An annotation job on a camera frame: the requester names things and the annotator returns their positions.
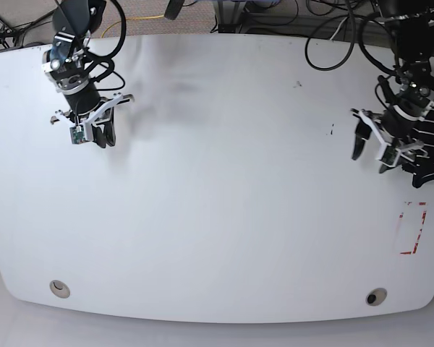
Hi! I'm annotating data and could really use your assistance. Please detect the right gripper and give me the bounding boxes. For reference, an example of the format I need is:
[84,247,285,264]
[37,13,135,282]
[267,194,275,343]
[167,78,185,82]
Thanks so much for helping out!
[42,31,116,149]

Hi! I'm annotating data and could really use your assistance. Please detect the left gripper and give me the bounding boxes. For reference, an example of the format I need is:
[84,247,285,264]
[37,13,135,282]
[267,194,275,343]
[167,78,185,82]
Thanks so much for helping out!
[352,61,434,173]

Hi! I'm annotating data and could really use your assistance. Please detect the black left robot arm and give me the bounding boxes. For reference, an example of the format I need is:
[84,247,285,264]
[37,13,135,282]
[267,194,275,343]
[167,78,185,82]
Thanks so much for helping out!
[342,1,434,187]

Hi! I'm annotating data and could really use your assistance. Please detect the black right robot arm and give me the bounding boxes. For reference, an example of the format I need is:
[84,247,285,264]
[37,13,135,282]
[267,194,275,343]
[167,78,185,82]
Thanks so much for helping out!
[42,1,122,148]

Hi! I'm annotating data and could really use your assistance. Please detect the red tape rectangle marking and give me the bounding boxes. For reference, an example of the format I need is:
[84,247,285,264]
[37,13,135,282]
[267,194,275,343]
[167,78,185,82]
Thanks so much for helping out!
[394,201,428,255]

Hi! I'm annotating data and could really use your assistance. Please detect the black tripod stand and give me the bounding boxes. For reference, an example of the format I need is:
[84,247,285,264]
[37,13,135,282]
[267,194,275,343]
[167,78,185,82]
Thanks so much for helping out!
[0,0,56,50]

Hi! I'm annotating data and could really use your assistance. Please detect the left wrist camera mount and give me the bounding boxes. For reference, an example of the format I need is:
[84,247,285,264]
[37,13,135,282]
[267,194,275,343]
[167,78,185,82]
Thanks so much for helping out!
[349,108,430,168]

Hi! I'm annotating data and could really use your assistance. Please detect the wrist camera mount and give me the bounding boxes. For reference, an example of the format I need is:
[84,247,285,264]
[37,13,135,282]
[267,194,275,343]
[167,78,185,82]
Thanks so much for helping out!
[349,108,430,168]
[50,93,135,145]

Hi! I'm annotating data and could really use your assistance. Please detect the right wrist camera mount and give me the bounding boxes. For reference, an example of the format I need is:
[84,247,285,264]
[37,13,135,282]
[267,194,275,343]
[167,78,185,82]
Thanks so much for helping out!
[50,93,135,145]

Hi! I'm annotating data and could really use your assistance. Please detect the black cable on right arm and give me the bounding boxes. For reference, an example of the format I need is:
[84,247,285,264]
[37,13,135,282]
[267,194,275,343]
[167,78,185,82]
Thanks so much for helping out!
[54,0,127,91]

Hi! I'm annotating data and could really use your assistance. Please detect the yellow cable on floor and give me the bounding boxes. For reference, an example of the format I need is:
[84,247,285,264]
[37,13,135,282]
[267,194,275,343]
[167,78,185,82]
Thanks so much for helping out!
[101,14,166,38]

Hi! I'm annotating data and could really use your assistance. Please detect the right table cable grommet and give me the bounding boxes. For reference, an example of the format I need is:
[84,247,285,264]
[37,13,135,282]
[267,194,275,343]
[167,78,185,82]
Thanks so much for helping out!
[365,288,388,307]

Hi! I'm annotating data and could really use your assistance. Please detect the table cable grommet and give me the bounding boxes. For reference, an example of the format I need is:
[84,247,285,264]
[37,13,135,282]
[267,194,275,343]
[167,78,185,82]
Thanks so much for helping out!
[49,280,70,299]
[365,288,388,307]

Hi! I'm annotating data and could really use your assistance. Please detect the left table cable grommet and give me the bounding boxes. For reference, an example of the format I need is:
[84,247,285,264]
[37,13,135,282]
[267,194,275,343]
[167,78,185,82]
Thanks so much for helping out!
[49,280,70,299]

